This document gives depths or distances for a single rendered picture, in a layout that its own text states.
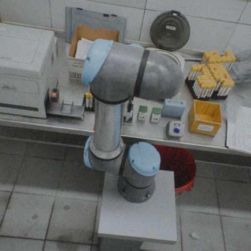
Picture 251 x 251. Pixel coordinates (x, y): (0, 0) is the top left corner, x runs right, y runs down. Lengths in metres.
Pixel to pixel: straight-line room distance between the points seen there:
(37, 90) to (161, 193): 0.67
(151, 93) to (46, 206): 1.59
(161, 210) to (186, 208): 1.09
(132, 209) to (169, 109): 0.54
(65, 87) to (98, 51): 0.90
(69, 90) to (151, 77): 0.92
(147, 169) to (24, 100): 0.65
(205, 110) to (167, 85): 0.87
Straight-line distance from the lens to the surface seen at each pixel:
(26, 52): 1.29
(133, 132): 1.38
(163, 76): 0.66
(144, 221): 1.13
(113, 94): 0.70
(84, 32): 1.74
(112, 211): 1.13
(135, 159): 0.97
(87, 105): 1.41
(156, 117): 1.40
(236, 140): 1.51
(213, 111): 1.53
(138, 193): 1.10
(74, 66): 1.53
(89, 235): 2.06
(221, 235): 2.26
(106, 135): 0.86
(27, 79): 1.25
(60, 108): 1.36
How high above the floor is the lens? 1.96
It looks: 51 degrees down
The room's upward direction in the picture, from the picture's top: 12 degrees clockwise
